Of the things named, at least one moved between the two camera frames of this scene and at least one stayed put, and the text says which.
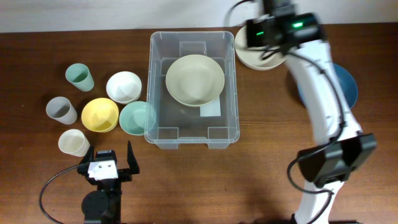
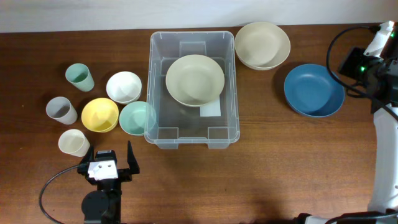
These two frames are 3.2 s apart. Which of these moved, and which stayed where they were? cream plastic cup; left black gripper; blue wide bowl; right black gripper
Moved: blue wide bowl; right black gripper
Stayed: cream plastic cup; left black gripper
